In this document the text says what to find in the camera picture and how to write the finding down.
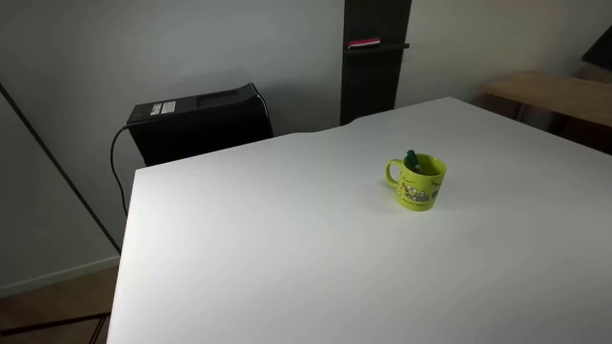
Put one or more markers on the green marker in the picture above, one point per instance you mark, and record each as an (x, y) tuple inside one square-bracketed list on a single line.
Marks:
[(413, 161)]

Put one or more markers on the yellow-green printed mug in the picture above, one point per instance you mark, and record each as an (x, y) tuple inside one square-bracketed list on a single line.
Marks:
[(420, 188)]

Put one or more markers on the black computer tower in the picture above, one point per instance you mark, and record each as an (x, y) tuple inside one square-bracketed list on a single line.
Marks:
[(201, 125)]

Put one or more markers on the pink and white eraser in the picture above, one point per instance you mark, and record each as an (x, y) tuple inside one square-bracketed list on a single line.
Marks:
[(363, 43)]

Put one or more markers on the stand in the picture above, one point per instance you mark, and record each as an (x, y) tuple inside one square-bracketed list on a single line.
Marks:
[(52, 162)]

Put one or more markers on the wooden table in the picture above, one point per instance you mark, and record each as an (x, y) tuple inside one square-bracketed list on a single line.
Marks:
[(554, 93)]

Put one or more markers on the black monitor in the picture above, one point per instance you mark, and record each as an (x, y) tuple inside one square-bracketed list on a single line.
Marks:
[(600, 50)]

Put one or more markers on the black wall shelf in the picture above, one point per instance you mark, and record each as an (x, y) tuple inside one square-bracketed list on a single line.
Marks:
[(373, 71)]

